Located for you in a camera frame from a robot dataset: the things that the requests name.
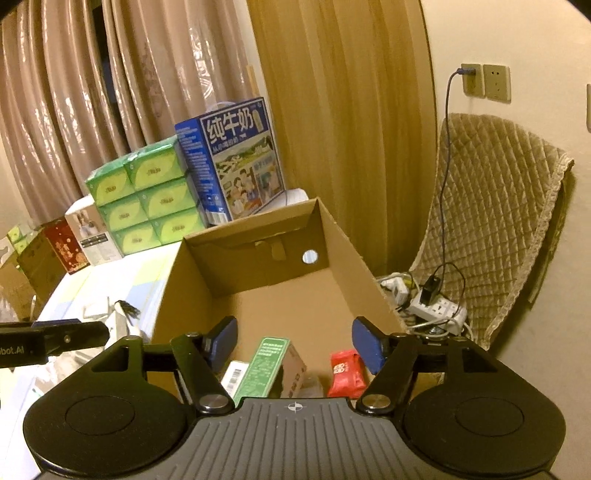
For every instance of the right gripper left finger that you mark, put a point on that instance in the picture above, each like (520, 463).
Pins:
(200, 358)

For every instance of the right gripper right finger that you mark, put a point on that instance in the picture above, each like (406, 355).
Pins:
(391, 359)

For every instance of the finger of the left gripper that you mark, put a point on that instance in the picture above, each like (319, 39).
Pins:
(72, 334)

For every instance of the red snack packet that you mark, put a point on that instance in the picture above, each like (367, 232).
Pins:
(348, 375)

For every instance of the green medicine box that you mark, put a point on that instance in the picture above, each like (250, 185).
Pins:
(275, 371)

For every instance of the white tall barcode box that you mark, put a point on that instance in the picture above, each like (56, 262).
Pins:
(233, 376)

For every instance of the clear plastic case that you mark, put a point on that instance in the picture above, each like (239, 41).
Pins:
(311, 387)

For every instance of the brown cardboard boxes stack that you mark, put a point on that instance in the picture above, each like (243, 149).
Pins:
(28, 279)

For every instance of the white power strip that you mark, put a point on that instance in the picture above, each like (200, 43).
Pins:
(442, 313)

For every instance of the red greeting card box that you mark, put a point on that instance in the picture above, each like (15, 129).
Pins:
(65, 245)

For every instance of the white product box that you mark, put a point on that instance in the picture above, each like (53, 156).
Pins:
(91, 233)

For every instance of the brown cardboard box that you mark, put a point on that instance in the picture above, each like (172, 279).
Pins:
(291, 273)

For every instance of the green tissue pack stack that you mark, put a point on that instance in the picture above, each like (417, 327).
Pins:
(146, 198)

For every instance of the quilted chair cover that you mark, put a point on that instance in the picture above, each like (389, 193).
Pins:
(496, 213)

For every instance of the blue milk carton box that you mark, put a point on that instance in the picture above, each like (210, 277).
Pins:
(232, 160)

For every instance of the wall socket pair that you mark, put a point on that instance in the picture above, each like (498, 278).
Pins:
(489, 81)

